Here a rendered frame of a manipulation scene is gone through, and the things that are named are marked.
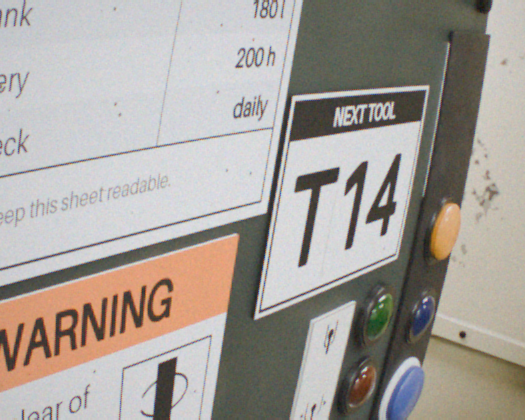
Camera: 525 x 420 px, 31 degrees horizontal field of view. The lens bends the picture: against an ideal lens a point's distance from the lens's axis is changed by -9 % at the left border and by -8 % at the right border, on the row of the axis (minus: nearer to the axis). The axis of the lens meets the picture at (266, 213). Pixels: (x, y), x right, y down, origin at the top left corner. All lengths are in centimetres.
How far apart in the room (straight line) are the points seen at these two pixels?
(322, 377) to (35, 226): 18
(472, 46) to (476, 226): 79
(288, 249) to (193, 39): 9
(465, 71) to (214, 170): 17
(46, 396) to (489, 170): 97
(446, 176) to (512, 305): 78
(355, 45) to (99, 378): 14
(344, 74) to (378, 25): 3
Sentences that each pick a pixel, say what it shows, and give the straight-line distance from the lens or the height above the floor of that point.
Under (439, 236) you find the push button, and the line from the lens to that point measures 42.
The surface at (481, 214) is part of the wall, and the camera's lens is 119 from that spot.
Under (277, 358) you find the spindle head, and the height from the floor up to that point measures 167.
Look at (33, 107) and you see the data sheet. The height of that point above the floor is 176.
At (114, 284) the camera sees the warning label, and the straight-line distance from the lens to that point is 25.
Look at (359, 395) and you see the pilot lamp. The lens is 40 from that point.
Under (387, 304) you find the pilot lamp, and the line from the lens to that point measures 39.
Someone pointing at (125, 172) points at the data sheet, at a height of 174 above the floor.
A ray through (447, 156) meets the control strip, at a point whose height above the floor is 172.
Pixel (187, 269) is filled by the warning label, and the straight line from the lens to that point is 28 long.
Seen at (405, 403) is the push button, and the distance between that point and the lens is 45.
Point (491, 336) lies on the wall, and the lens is 121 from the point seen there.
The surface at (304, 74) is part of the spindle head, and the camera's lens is 30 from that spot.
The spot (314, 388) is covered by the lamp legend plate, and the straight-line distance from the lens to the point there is 37.
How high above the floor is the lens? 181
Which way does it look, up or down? 17 degrees down
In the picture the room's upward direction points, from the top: 10 degrees clockwise
